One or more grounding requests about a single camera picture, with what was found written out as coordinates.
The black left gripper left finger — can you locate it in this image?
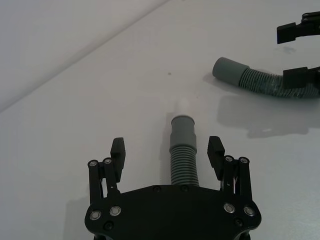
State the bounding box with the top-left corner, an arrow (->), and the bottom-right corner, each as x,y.
87,137 -> 125,205

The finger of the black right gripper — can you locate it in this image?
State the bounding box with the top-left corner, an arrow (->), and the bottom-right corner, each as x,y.
283,65 -> 320,90
276,11 -> 320,45

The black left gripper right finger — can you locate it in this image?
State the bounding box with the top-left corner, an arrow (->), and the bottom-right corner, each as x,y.
206,136 -> 256,203

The grey corrugated hose stepped cuff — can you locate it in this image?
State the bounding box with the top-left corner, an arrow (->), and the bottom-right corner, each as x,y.
168,114 -> 200,187

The grey corrugated hose plain cuff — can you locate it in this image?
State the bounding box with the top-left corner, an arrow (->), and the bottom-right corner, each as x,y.
212,56 -> 320,100

